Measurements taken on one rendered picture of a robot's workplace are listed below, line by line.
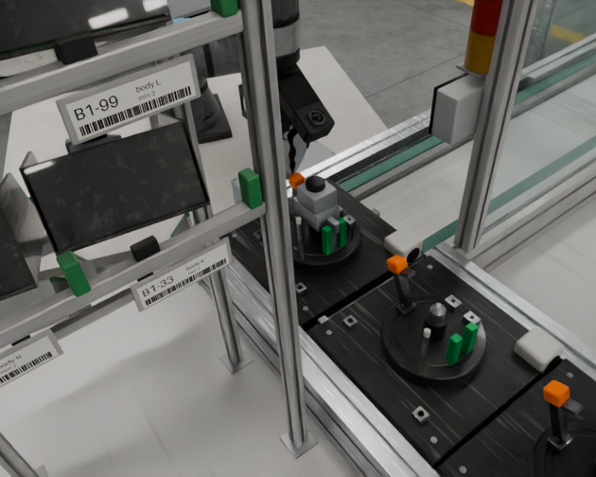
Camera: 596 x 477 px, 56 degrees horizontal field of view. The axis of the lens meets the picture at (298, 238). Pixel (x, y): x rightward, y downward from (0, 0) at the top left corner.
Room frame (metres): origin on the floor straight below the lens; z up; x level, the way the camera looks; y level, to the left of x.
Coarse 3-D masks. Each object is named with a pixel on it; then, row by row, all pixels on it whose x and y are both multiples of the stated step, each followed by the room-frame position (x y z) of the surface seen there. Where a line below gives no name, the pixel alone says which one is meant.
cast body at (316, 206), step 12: (312, 180) 0.66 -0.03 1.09; (324, 180) 0.67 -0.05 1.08; (300, 192) 0.65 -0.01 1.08; (312, 192) 0.64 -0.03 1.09; (324, 192) 0.64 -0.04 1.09; (336, 192) 0.65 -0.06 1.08; (300, 204) 0.65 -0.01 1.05; (312, 204) 0.63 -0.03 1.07; (324, 204) 0.63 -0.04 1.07; (336, 204) 0.65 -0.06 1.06; (300, 216) 0.66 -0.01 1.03; (312, 216) 0.63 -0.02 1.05; (324, 216) 0.63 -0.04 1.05; (336, 216) 0.64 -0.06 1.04; (336, 228) 0.61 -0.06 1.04
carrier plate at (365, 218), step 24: (360, 216) 0.71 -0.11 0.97; (240, 240) 0.67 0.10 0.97; (360, 240) 0.65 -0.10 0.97; (264, 264) 0.61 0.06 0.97; (360, 264) 0.60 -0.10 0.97; (384, 264) 0.59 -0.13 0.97; (264, 288) 0.57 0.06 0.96; (312, 288) 0.56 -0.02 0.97; (336, 288) 0.55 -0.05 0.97; (360, 288) 0.55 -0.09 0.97; (312, 312) 0.51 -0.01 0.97
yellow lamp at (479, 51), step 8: (472, 32) 0.66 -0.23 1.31; (472, 40) 0.65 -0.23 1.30; (480, 40) 0.64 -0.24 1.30; (488, 40) 0.64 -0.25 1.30; (472, 48) 0.65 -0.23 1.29; (480, 48) 0.64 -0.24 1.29; (488, 48) 0.64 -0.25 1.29; (472, 56) 0.65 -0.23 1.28; (480, 56) 0.64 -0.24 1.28; (488, 56) 0.64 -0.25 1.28; (472, 64) 0.65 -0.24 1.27; (480, 64) 0.64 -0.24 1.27; (488, 64) 0.64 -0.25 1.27; (480, 72) 0.64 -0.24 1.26
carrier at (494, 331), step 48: (384, 288) 0.55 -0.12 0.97; (432, 288) 0.54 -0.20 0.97; (336, 336) 0.46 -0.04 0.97; (384, 336) 0.44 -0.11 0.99; (432, 336) 0.43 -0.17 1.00; (480, 336) 0.43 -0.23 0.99; (528, 336) 0.43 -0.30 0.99; (384, 384) 0.38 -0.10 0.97; (432, 384) 0.37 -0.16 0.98; (480, 384) 0.37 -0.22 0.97; (528, 384) 0.37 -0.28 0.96; (432, 432) 0.31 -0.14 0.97
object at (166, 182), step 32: (160, 128) 0.39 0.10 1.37; (32, 160) 0.42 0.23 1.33; (64, 160) 0.36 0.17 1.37; (96, 160) 0.36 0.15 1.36; (128, 160) 0.37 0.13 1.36; (160, 160) 0.38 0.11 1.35; (192, 160) 0.38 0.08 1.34; (32, 192) 0.34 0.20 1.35; (64, 192) 0.34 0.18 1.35; (96, 192) 0.35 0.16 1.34; (128, 192) 0.36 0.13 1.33; (160, 192) 0.36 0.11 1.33; (192, 192) 0.37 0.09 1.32; (64, 224) 0.33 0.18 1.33; (96, 224) 0.34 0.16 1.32; (128, 224) 0.34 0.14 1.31
